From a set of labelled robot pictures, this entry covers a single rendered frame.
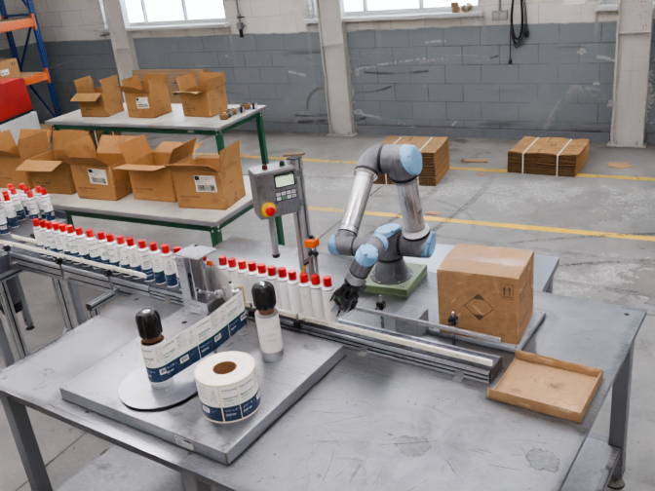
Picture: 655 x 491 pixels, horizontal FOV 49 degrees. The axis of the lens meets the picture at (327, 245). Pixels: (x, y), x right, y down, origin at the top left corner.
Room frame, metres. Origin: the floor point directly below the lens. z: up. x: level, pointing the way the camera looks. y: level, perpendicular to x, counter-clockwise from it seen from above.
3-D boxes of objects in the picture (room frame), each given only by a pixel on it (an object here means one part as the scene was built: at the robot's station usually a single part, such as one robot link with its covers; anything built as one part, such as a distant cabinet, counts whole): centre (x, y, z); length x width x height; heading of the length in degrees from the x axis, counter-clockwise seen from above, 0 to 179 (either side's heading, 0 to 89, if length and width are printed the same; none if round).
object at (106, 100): (7.51, 2.14, 0.97); 0.51 x 0.36 x 0.37; 153
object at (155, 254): (3.04, 0.78, 0.98); 0.05 x 0.05 x 0.20
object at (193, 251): (2.74, 0.54, 1.14); 0.14 x 0.11 x 0.01; 54
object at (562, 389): (1.99, -0.66, 0.85); 0.30 x 0.26 x 0.04; 54
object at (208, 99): (6.94, 1.04, 0.97); 0.43 x 0.42 x 0.37; 147
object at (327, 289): (2.49, 0.02, 0.98); 0.05 x 0.05 x 0.20
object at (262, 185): (2.70, 0.18, 1.38); 0.17 x 0.10 x 0.19; 109
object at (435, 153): (6.74, -0.89, 0.16); 0.65 x 0.54 x 0.32; 64
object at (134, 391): (2.19, 0.63, 0.89); 0.31 x 0.31 x 0.01
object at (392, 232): (2.87, -0.27, 1.04); 0.13 x 0.12 x 0.14; 61
